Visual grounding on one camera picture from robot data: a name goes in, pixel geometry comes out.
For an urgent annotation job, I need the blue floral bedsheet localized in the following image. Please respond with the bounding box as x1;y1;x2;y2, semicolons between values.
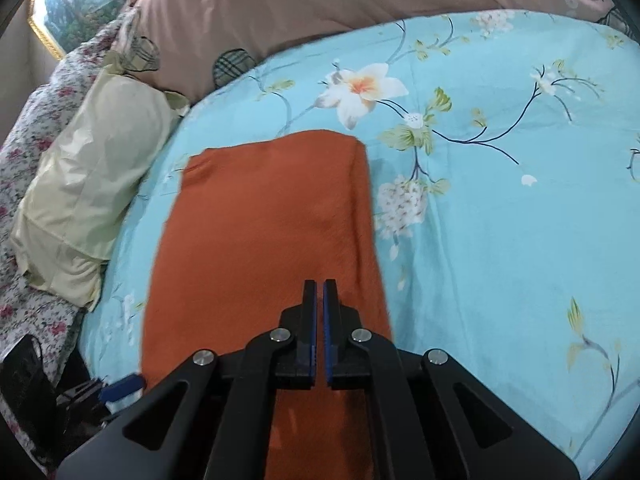
77;7;640;476

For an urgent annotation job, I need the white floral quilt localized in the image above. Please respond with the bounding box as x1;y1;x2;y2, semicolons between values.
0;10;146;476

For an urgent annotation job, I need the gold framed landscape picture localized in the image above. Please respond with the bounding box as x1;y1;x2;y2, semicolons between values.
27;0;151;61

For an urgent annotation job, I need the pink quilt with plaid hearts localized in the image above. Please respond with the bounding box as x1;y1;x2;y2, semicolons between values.
110;0;621;107

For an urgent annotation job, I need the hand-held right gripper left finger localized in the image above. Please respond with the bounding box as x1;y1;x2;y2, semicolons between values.
56;279;318;480

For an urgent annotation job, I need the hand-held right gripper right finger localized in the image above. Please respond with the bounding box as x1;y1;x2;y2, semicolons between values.
323;279;584;480

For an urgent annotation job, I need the pale yellow pillow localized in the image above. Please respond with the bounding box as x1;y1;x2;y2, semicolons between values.
10;66;192;314

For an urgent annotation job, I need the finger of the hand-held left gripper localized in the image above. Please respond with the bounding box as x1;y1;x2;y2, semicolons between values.
99;373;147;404

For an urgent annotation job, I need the orange knit sweater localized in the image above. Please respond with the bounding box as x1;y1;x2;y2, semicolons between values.
140;130;396;480

